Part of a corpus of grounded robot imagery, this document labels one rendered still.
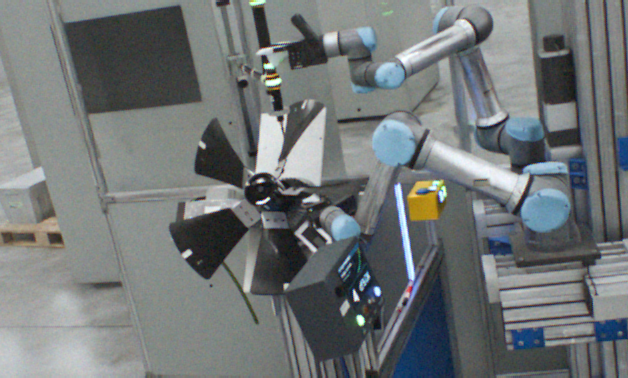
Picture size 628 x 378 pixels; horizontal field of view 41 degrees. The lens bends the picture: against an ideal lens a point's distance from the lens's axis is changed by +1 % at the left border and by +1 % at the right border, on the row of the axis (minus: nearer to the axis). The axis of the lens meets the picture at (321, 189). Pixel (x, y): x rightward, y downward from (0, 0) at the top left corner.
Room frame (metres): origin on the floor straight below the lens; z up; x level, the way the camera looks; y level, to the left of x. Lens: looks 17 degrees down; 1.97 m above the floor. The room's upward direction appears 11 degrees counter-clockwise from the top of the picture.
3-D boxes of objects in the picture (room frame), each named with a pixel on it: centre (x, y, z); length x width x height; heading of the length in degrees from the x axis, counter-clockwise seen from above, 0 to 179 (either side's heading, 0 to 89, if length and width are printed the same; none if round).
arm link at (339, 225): (2.20, -0.04, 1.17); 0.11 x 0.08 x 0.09; 15
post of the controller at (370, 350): (1.97, -0.05, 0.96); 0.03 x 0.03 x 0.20; 68
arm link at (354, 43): (2.54, -0.19, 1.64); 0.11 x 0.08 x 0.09; 78
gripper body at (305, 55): (2.57, -0.03, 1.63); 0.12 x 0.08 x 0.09; 78
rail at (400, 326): (2.37, -0.21, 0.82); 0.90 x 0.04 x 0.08; 158
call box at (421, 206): (2.73, -0.36, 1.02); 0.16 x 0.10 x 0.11; 158
